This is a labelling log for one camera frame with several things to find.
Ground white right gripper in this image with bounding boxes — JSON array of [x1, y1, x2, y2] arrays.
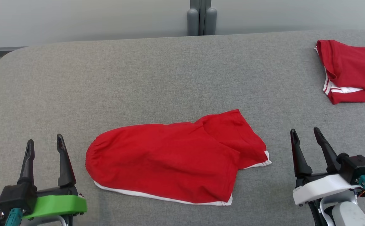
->
[[290, 127, 362, 226]]

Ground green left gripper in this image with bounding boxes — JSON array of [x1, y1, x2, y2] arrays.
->
[[18, 134, 88, 226]]

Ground red white numbered jersey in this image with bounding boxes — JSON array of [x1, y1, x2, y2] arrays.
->
[[314, 40, 365, 105]]

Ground red shorts white trim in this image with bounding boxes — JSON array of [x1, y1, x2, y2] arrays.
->
[[85, 109, 272, 207]]

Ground left camera cable teal plug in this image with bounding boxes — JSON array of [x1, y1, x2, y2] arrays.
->
[[5, 207, 23, 226]]

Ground grey wall partition post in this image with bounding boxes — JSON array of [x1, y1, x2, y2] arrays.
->
[[187, 0, 217, 36]]

